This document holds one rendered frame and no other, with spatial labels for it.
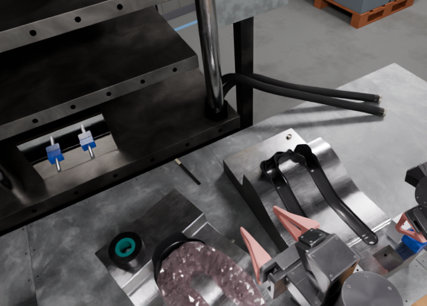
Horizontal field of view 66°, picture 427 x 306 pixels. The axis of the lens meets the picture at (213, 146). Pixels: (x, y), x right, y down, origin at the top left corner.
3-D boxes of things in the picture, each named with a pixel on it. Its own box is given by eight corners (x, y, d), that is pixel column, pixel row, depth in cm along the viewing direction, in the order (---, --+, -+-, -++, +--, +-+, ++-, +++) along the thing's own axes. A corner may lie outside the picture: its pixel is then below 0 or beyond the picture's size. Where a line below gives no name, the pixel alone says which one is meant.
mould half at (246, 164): (408, 264, 82) (431, 240, 72) (326, 318, 76) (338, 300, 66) (289, 139, 113) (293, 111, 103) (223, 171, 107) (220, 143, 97)
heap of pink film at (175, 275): (276, 305, 73) (278, 294, 67) (220, 373, 66) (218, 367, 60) (198, 232, 86) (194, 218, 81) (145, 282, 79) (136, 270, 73)
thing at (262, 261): (227, 225, 47) (269, 280, 41) (267, 200, 49) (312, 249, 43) (230, 247, 51) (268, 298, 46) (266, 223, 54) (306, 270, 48)
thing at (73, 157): (117, 148, 119) (101, 113, 106) (42, 179, 113) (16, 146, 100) (88, 79, 150) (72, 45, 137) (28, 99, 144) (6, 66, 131)
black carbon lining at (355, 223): (380, 243, 79) (393, 225, 72) (327, 276, 75) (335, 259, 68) (293, 151, 101) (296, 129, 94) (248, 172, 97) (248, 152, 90)
